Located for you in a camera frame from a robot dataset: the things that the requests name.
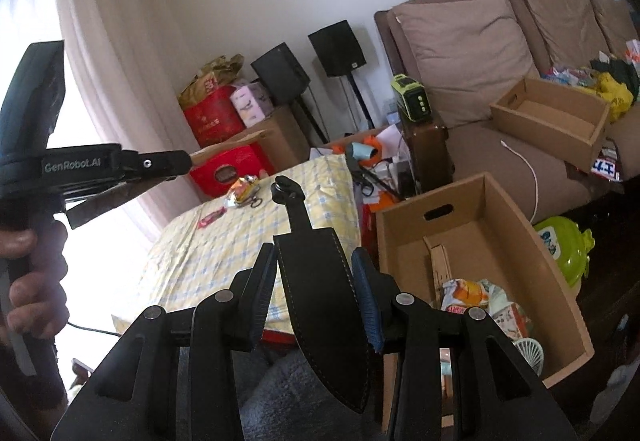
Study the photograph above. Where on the silver snack packet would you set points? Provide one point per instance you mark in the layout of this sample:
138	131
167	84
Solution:
465	296

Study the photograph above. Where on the black leather sheath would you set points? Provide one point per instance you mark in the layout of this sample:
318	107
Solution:
320	311

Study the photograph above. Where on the grey fleece garment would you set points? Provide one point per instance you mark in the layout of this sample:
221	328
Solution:
280	396

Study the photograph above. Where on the teal hair dryer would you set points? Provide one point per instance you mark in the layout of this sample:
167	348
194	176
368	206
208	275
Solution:
362	152

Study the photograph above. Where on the beige sofa cushion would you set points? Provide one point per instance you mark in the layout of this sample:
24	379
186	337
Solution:
460	61
565	21
612	21

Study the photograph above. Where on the mint green handheld fan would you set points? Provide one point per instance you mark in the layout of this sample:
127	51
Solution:
530	353

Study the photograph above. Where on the yellow checked tablecloth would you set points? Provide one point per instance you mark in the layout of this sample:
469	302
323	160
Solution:
210	261

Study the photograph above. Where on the orange snack packet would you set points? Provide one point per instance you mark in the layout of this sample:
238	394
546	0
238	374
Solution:
242	191

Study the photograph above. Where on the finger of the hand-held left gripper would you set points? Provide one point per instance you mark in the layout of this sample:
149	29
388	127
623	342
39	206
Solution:
150	164
105	203

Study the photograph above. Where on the red snack packet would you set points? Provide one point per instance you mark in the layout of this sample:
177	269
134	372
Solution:
211	219

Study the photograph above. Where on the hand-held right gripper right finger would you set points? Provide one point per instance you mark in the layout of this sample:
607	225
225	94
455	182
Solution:
367	301

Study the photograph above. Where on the red gift box oval label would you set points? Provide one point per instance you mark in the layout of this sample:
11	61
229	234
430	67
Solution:
225	176

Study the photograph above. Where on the small open cardboard box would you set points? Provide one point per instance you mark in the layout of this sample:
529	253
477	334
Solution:
540	131

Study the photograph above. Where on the cardboard box of clutter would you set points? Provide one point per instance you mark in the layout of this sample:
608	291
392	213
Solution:
385	136

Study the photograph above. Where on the white sheer curtain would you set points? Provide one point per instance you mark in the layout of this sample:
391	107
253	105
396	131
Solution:
110	46

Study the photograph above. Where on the gold crumpled bag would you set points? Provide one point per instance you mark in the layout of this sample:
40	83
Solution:
205	81

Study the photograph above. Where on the lime green power station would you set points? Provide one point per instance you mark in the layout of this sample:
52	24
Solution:
412	101

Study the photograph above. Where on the small scissors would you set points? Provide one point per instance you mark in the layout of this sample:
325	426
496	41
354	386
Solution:
256	202

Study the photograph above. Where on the brown sofa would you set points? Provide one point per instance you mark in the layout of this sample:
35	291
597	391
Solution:
480	156

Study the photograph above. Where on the green frog toy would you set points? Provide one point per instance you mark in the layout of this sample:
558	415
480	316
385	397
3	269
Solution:
565	251

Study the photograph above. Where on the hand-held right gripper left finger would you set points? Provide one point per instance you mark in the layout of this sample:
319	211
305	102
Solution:
257	301

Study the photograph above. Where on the white printed carton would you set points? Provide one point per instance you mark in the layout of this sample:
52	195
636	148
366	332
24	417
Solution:
606	168

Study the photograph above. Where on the black speaker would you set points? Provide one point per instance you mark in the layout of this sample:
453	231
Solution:
335	48
280	73

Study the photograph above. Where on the black speaker stand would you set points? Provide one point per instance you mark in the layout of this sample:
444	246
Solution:
310	121
359	101

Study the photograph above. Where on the pile of colourful packets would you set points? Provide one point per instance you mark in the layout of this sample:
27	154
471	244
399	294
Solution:
612	91

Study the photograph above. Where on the person's left hand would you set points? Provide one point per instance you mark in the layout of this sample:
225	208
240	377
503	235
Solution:
40	301

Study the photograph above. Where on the dark red gift bag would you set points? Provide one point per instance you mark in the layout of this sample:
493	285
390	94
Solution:
212	116

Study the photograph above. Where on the white tissue pack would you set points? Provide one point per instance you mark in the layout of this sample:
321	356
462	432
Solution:
250	103

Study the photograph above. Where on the large cardboard box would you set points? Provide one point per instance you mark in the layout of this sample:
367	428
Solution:
500	241

